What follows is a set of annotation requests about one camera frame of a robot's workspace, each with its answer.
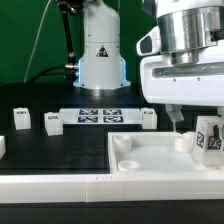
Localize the white left fence block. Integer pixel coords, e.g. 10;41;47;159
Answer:
0;136;6;159

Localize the white marker base plate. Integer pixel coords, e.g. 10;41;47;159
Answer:
59;108;141;125

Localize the white square tabletop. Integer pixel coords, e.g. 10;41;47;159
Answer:
108;132;224;173

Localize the black cable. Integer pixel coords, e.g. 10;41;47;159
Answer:
27;64;80;84

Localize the white thin cable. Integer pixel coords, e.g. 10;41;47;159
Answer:
23;0;53;84

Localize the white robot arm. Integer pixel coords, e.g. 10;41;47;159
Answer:
74;0;224;120

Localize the white front fence wall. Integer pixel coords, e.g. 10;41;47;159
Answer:
0;171;224;203

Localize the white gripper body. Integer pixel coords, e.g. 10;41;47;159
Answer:
136;26;224;106

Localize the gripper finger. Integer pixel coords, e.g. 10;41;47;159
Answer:
165;104;184;132
217;106;224;147

